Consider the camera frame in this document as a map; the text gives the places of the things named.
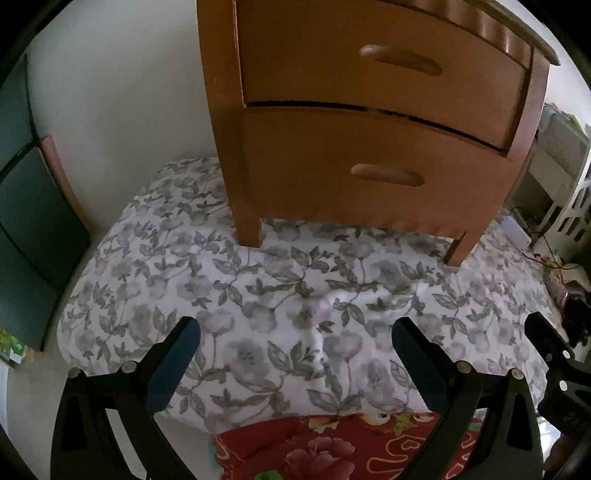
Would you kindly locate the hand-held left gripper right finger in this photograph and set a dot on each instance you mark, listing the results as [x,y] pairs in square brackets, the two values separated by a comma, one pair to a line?
[418,364]

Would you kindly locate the red floral blanket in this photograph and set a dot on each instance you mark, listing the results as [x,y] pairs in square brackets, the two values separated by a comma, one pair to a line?
[295,452]

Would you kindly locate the deep wooden drawer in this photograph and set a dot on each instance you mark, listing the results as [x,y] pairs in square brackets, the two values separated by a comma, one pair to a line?
[300,170]

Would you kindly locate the white laundry basket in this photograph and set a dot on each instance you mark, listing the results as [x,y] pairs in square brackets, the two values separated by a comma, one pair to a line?
[575,212]

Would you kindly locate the small black object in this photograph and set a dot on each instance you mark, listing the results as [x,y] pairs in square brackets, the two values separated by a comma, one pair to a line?
[577,321]

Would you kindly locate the white shelf unit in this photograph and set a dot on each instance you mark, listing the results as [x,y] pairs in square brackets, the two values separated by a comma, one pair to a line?
[554,157]

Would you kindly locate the green printed box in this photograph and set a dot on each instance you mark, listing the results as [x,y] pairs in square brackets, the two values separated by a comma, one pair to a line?
[14,350]

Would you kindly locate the wooden nightstand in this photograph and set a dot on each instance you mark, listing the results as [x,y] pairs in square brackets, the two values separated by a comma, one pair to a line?
[221,138]

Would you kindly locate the grey floral bed sheet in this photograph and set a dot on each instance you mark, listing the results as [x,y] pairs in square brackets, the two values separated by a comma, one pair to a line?
[184,277]

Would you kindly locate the white power strip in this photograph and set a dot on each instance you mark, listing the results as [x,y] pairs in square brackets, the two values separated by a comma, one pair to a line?
[515,233]

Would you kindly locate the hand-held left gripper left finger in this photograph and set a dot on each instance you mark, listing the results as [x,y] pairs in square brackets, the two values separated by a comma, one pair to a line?
[173,364]

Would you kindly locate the brown wooden board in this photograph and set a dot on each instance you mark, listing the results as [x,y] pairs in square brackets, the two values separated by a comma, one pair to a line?
[60,175]

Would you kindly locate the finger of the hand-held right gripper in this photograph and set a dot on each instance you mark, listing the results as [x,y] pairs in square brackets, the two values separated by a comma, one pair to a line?
[547,337]

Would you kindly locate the shallow wooden drawer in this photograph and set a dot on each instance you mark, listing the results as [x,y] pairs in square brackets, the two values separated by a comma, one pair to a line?
[323,60]

